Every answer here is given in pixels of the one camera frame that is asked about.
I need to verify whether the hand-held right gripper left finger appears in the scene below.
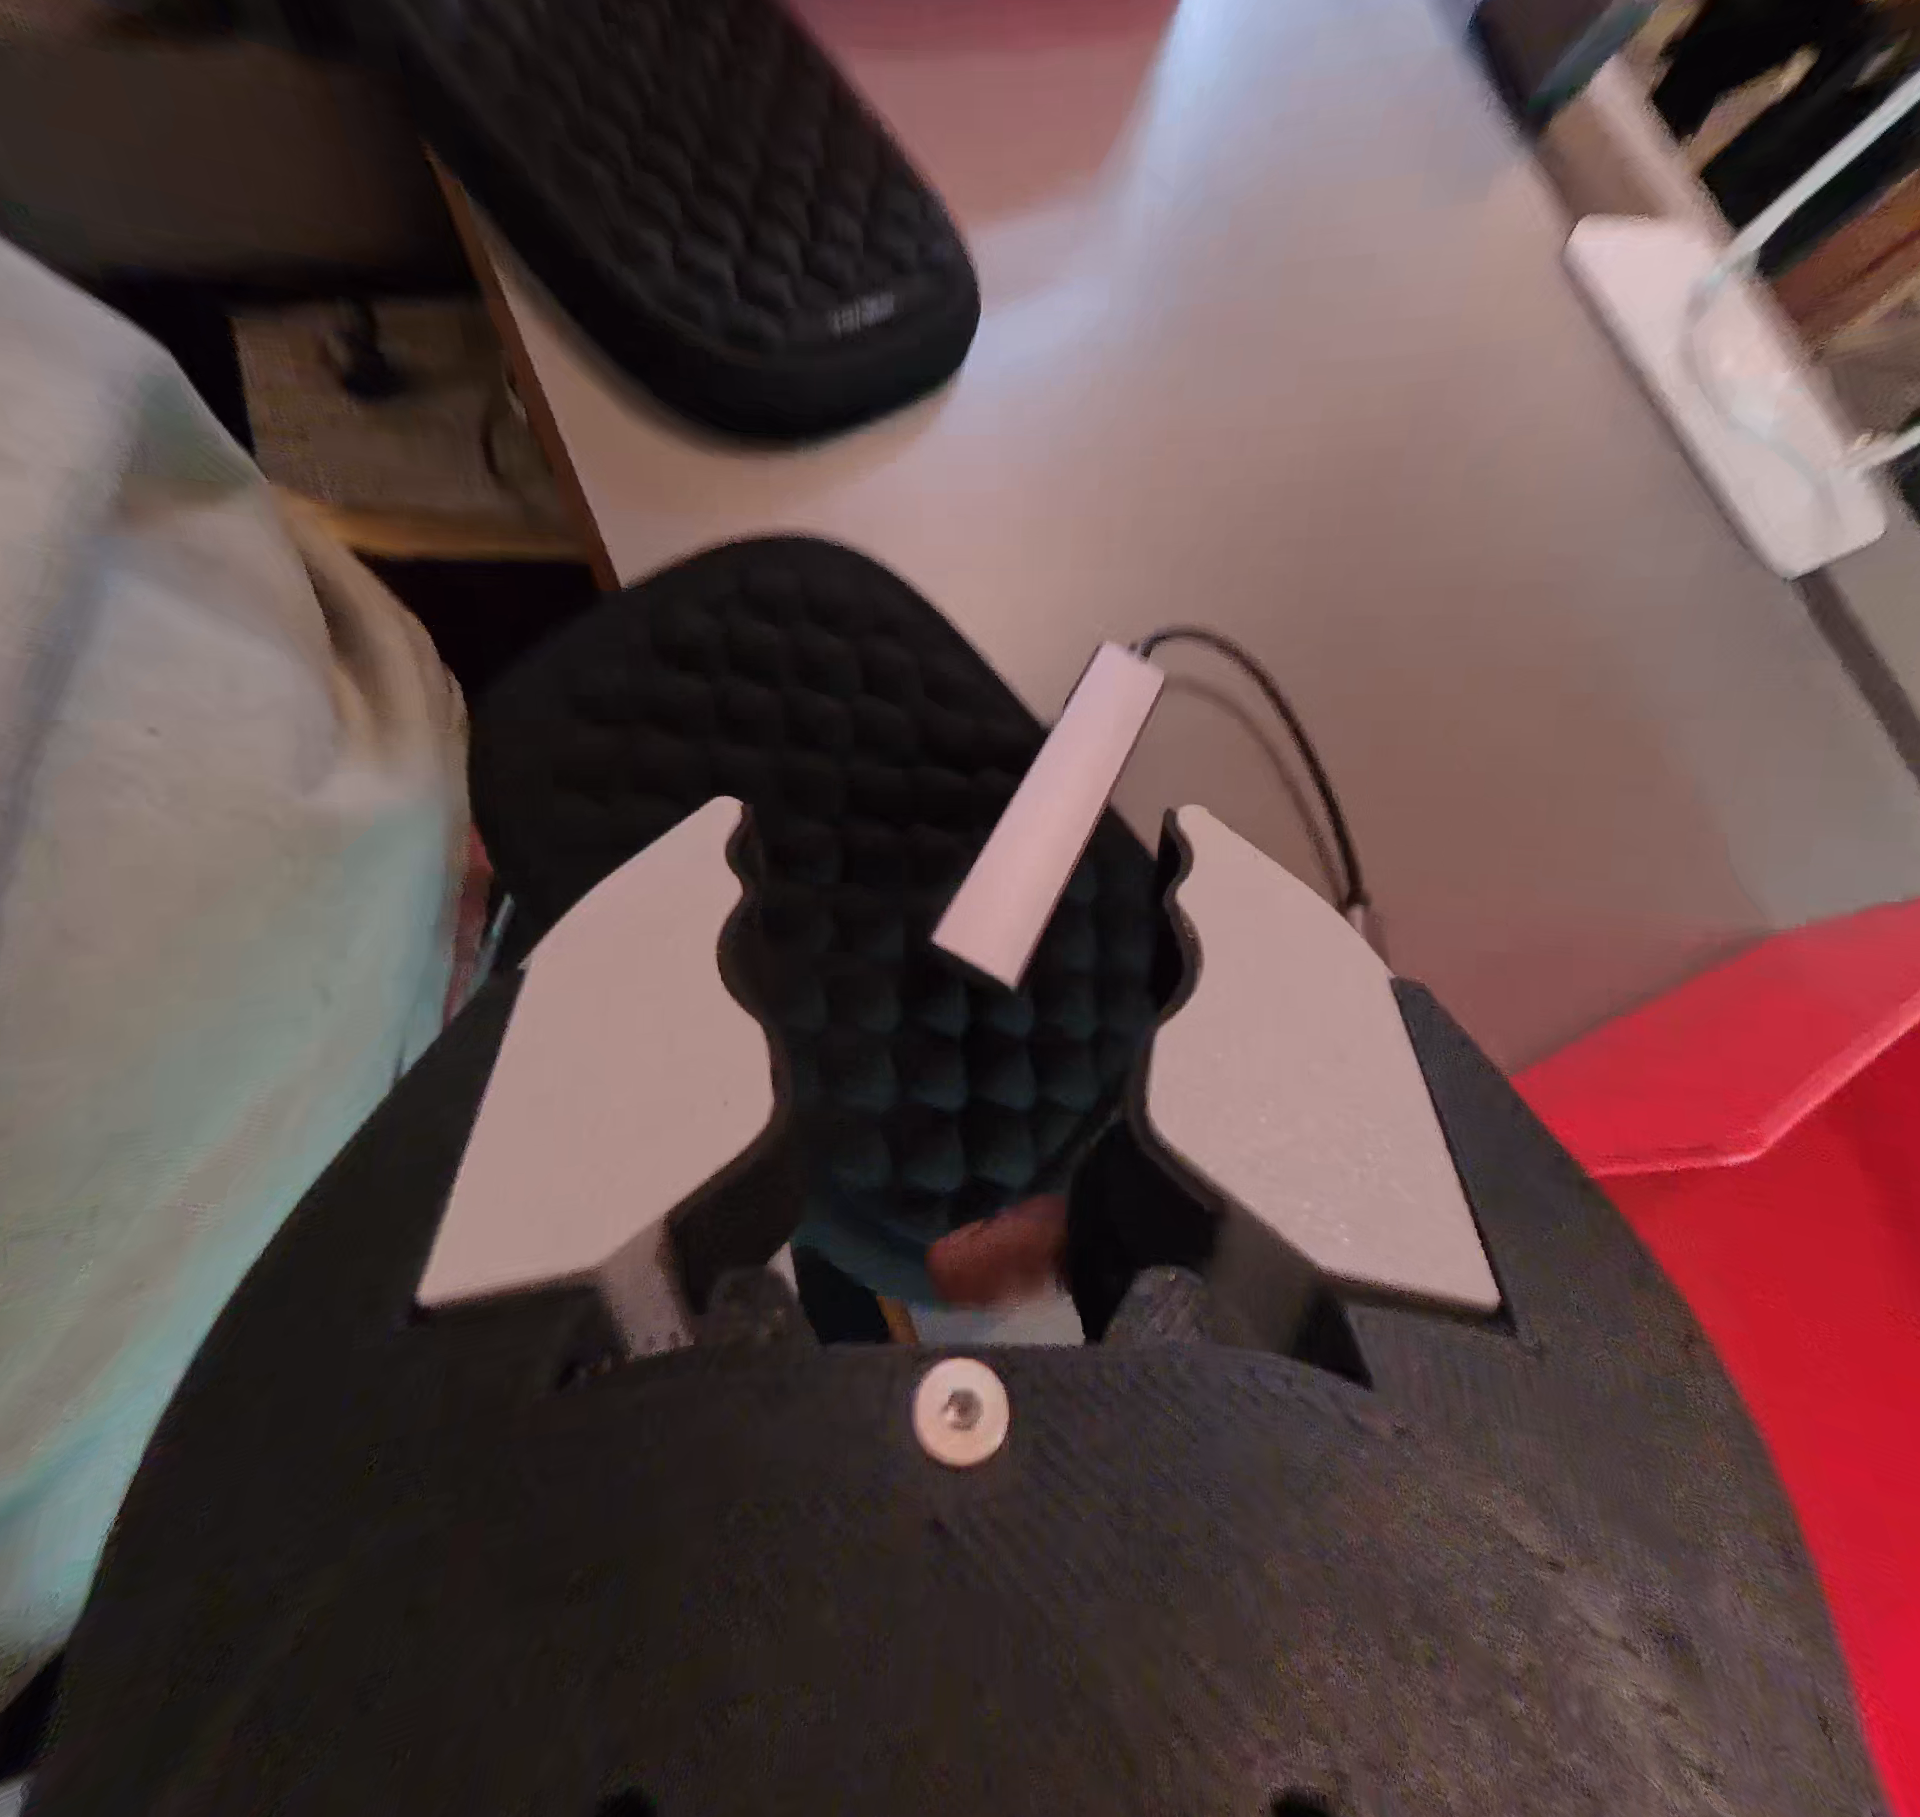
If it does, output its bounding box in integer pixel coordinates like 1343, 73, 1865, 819
416, 797, 795, 1361

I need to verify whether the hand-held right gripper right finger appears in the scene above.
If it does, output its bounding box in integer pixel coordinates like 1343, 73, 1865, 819
1130, 803, 1505, 1350

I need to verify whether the grey usb hub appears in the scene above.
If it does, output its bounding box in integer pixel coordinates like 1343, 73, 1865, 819
930, 643, 1168, 990

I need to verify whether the red plastic bin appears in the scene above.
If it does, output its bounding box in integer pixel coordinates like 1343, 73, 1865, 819
1508, 899, 1920, 1817

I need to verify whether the person's right hand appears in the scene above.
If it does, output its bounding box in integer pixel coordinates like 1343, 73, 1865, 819
927, 1194, 1070, 1307

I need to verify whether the black honeycomb cushion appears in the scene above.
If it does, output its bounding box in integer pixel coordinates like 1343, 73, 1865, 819
360, 0, 984, 442
470, 535, 1209, 1302

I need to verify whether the person's pale sweater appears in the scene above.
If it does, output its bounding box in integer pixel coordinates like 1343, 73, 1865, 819
0, 238, 474, 1706

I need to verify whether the white tabletop stand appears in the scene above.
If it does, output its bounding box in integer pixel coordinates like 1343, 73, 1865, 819
1561, 84, 1920, 583

